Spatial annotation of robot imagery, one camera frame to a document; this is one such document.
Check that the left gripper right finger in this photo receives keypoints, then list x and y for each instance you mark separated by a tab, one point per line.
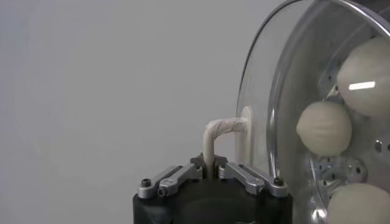
250	179

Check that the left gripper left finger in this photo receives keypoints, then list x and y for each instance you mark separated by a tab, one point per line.
176	178

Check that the round glass lid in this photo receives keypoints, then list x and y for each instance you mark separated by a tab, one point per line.
222	124

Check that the white steamed baozi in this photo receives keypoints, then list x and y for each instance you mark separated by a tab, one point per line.
365	67
324	129
359	204

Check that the stainless steel steamer basket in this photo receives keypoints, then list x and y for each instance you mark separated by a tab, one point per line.
350	170

